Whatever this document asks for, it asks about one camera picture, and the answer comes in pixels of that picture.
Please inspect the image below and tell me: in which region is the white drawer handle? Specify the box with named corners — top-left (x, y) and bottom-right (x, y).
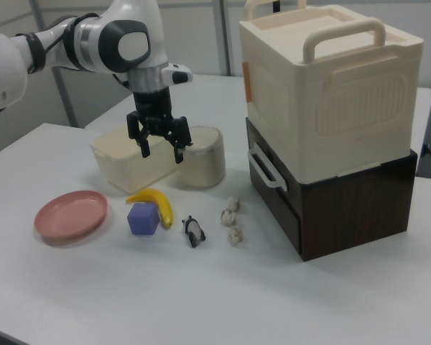
top-left (247, 142), bottom-right (289, 190)

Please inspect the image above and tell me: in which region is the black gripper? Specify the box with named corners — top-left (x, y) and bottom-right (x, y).
top-left (126, 88), bottom-right (194, 165)

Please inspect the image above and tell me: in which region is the orange tape strip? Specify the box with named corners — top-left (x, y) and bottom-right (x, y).
top-left (242, 61), bottom-right (254, 104)

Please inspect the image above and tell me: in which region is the cream open plastic bin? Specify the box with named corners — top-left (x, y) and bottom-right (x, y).
top-left (88, 124), bottom-right (183, 193)

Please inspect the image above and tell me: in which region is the pink plate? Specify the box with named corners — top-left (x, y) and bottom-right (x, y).
top-left (34, 190), bottom-right (108, 247)

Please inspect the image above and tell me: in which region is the purple cube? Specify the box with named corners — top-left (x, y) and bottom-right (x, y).
top-left (126, 202), bottom-right (158, 236)

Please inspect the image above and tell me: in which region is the dark wood drawer cabinet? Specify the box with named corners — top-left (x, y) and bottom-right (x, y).
top-left (244, 116), bottom-right (418, 264)

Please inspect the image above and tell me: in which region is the round cream lidded bin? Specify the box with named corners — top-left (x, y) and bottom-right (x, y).
top-left (177, 125), bottom-right (226, 190)

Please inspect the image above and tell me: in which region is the small panda toy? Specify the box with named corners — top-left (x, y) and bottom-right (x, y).
top-left (181, 215), bottom-right (207, 249)

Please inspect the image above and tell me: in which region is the dark wall cable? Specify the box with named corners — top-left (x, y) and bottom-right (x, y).
top-left (421, 142), bottom-right (431, 179)

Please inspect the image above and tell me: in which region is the yellow banana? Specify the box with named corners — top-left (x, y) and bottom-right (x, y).
top-left (125, 188), bottom-right (175, 230)

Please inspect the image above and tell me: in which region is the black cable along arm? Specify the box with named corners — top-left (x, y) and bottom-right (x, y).
top-left (16, 13), bottom-right (131, 90)

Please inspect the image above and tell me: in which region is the beige cabinet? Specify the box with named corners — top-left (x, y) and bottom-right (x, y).
top-left (238, 0), bottom-right (425, 181)

